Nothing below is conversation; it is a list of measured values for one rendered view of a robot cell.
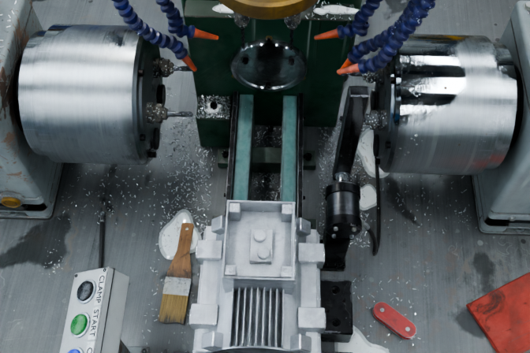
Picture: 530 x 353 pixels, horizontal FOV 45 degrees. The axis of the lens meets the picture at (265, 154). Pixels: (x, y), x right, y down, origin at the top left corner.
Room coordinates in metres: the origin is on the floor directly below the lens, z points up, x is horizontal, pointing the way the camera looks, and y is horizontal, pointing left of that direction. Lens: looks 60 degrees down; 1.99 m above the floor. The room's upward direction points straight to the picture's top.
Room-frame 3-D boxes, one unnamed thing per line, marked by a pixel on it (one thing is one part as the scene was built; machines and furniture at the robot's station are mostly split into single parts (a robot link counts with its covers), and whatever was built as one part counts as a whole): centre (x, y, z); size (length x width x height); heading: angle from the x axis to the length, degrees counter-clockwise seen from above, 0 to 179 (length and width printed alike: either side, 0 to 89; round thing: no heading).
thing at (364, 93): (0.54, -0.13, 1.12); 0.04 x 0.03 x 0.26; 178
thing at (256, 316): (0.32, 0.01, 1.01); 0.20 x 0.19 x 0.19; 178
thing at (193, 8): (0.83, -0.01, 0.97); 0.30 x 0.11 x 0.34; 88
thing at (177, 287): (0.43, 0.16, 0.80); 0.21 x 0.05 x 0.01; 175
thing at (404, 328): (0.34, -0.24, 0.81); 0.09 x 0.03 x 0.02; 51
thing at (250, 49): (0.76, -0.01, 1.02); 0.15 x 0.02 x 0.15; 88
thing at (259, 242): (0.36, 0.01, 1.11); 0.12 x 0.11 x 0.07; 178
